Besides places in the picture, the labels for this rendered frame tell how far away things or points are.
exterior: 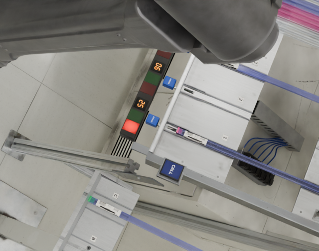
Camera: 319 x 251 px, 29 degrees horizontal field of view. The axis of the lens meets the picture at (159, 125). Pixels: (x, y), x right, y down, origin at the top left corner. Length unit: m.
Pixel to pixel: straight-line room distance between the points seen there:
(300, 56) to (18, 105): 0.95
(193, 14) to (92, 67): 1.90
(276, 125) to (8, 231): 0.91
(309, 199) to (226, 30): 1.19
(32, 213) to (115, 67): 0.62
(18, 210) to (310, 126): 1.03
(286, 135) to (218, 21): 1.61
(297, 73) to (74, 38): 1.62
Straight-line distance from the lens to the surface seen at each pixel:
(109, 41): 0.52
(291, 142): 2.04
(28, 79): 2.17
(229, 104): 1.61
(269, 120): 1.95
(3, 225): 2.11
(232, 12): 0.42
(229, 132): 1.59
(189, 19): 0.42
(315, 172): 1.61
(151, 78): 1.62
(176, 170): 1.51
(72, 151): 1.83
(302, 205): 1.59
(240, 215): 1.97
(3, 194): 2.15
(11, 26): 0.63
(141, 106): 1.60
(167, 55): 1.65
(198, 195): 1.83
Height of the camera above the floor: 1.91
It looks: 50 degrees down
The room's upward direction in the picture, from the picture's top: 96 degrees clockwise
